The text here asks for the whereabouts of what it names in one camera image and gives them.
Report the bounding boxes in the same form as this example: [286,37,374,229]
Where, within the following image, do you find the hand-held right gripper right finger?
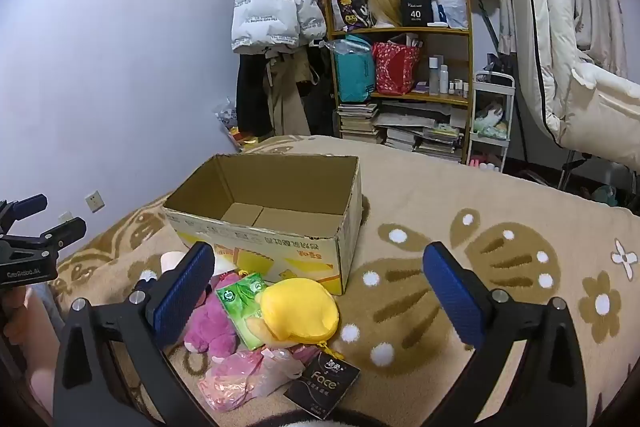
[421,241,588,427]

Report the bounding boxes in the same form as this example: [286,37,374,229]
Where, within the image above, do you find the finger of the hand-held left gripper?
[0,194,49,234]
[0,216,87,259]

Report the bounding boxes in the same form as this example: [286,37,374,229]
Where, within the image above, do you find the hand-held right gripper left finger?
[52,241,218,427]

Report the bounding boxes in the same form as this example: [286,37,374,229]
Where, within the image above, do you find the pale pink soft pad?
[159,251,236,280]

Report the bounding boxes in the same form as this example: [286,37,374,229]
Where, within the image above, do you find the pink plush toy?
[182,272,251,363]

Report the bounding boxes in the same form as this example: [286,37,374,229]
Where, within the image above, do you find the green tissue packet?
[215,272,273,350]

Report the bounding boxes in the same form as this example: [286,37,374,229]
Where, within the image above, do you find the pink plastic packet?
[197,344,321,413]

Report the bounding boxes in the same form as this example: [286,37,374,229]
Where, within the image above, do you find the yellow plush toy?
[252,279,341,350]

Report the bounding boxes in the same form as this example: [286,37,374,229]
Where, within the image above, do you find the cardboard box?
[161,153,363,297]

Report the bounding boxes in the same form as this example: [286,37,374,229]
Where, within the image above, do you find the black tissue packet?
[283,354,362,420]

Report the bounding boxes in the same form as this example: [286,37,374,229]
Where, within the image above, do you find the person's left hand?
[0,288,30,344]

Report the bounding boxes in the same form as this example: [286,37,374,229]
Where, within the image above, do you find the beige flower printed blanket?
[50,134,640,427]

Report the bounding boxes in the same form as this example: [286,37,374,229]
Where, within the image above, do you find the white trolley cart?
[467,71,516,172]

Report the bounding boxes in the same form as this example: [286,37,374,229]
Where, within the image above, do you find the pile of books and papers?
[375,102,468,158]

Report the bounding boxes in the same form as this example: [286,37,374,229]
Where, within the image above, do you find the plastic bag of toys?
[215,99,261,152]

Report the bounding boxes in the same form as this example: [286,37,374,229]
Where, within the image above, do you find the pale green plush toy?
[474,103,508,138]

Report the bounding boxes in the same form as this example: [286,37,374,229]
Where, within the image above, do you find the teal toy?
[592,184,618,208]

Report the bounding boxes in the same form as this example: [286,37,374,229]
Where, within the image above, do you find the stack of books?
[337,103,381,142]

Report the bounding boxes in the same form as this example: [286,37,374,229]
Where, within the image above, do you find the black hanging garment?
[235,52,273,135]

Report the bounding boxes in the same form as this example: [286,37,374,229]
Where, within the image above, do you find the beige hanging coat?
[262,49,321,138]

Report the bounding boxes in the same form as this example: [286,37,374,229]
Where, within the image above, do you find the black pouch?
[480,54,513,82]

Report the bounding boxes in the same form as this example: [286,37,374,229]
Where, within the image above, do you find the dark hanging clothes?
[300,42,337,138]

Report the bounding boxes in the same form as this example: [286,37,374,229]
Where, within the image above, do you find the red patterned bag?
[371,39,421,96]

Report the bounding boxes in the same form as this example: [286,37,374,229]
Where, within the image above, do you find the teal bag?
[332,34,377,104]

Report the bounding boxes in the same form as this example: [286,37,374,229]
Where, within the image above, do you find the white duvet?
[507,0,640,168]

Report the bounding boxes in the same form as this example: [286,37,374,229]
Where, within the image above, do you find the wooden shelf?
[322,0,476,162]

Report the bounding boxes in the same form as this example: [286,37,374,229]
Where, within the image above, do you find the clear plastic bag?
[320,37,373,58]

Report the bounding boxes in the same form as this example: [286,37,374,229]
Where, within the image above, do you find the black box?
[399,0,433,26]

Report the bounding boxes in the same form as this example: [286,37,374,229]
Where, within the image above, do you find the blonde wig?
[365,0,408,28]

